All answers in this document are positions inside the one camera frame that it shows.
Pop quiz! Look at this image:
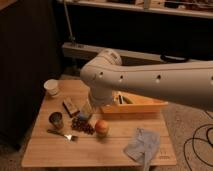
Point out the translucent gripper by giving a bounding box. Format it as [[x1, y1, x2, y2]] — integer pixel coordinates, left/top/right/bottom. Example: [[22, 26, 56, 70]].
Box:
[[77, 100, 94, 120]]

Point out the metal fork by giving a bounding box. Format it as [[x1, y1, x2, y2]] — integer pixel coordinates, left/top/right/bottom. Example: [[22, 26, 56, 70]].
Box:
[[47, 129, 78, 141]]

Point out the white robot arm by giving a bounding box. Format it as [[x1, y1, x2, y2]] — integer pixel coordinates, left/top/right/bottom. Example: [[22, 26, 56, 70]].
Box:
[[80, 49, 213, 112]]

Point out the metal cup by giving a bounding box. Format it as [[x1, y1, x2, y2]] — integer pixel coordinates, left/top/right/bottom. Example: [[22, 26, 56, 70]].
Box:
[[49, 112, 64, 130]]

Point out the white paper cup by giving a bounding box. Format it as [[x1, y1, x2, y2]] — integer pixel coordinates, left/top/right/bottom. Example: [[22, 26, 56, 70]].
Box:
[[44, 79, 59, 96]]

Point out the dark grape bunch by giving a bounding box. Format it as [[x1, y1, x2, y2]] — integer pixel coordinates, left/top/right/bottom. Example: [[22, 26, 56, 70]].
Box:
[[71, 117, 95, 135]]

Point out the brown chocolate bar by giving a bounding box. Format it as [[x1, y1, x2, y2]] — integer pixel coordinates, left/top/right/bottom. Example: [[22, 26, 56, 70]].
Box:
[[62, 97, 79, 117]]

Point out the orange apple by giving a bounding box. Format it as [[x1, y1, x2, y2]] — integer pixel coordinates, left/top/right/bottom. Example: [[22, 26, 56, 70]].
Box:
[[95, 120, 109, 137]]

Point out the wooden table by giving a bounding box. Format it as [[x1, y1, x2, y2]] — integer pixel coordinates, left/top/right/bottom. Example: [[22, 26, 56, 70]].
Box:
[[22, 80, 177, 168]]

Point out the yellow plastic bin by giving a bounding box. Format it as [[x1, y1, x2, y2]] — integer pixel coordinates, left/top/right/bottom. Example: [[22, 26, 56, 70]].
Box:
[[101, 92, 168, 114]]

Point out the grey cloth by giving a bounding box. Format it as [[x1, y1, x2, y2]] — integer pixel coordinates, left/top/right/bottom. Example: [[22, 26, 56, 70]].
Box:
[[123, 128, 160, 171]]

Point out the grey metal shelf beam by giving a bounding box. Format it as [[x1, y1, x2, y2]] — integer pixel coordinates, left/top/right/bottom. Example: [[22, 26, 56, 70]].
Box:
[[61, 41, 213, 66]]

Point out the black handle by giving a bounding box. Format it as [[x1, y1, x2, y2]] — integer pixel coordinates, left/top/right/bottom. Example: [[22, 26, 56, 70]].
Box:
[[160, 54, 189, 63]]

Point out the black floor cable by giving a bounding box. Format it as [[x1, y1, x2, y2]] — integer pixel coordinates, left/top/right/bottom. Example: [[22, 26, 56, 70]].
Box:
[[183, 111, 213, 171]]

